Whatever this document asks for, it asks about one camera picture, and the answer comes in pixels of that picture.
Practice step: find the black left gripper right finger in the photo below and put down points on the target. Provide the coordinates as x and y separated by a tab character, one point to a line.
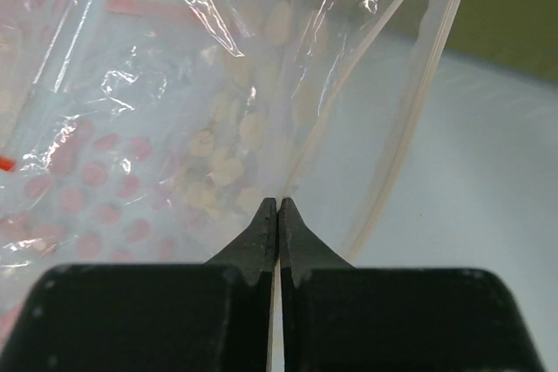
337	317

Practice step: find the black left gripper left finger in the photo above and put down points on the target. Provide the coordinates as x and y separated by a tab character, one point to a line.
214	316

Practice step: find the clear white-dotted zip bag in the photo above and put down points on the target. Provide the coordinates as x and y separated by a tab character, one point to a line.
318	105

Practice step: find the pile of clear zip bags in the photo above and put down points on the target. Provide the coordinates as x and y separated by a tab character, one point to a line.
132	130

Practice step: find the olive green plastic bin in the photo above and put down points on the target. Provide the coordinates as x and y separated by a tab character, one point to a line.
520	35

